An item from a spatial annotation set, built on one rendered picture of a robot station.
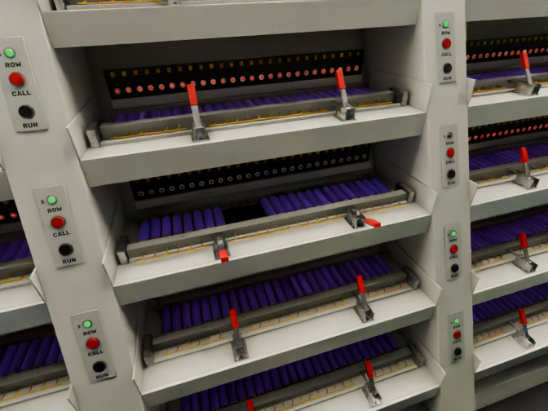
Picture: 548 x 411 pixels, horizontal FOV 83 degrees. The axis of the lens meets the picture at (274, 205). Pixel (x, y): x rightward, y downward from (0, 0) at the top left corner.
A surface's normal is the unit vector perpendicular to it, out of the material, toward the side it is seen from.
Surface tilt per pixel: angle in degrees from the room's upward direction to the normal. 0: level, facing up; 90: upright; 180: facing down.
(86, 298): 90
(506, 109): 112
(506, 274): 22
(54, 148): 90
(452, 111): 90
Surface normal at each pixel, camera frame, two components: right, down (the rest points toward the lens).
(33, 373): -0.04, -0.84
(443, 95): 0.26, 0.15
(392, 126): 0.29, 0.51
